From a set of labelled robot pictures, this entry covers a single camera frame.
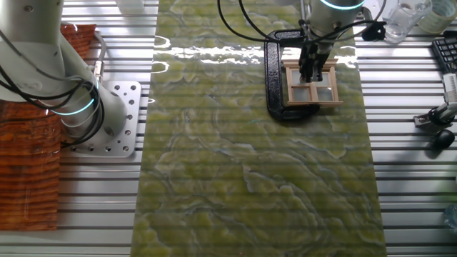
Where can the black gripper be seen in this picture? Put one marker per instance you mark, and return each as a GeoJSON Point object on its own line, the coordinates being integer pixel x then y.
{"type": "Point", "coordinates": [314, 53]}

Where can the miniature wooden sliding window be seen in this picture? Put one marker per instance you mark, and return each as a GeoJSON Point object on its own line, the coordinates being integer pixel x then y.
{"type": "Point", "coordinates": [314, 93]}

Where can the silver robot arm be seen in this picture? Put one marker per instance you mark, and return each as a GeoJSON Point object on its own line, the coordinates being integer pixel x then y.
{"type": "Point", "coordinates": [32, 53]}

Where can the black C-clamp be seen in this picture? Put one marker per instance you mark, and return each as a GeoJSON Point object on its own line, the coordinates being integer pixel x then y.
{"type": "Point", "coordinates": [273, 82]}

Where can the clear glass cup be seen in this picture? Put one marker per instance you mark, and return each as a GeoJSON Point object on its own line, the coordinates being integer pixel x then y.
{"type": "Point", "coordinates": [400, 21]}

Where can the green marble pattern mat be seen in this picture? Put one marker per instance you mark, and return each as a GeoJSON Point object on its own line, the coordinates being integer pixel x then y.
{"type": "Point", "coordinates": [232, 160]}

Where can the black keyboard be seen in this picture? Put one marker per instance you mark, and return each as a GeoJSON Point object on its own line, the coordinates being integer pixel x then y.
{"type": "Point", "coordinates": [446, 53]}

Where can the roll of clear tape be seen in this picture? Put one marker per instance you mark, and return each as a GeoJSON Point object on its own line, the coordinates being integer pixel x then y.
{"type": "Point", "coordinates": [439, 16]}

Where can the black computer mouse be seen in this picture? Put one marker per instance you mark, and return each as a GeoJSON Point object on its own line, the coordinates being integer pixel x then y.
{"type": "Point", "coordinates": [442, 139]}

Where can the silver depth camera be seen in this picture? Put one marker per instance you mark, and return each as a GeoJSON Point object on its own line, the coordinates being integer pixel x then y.
{"type": "Point", "coordinates": [450, 89]}

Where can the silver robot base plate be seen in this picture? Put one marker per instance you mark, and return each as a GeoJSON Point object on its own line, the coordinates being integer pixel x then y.
{"type": "Point", "coordinates": [121, 107]}

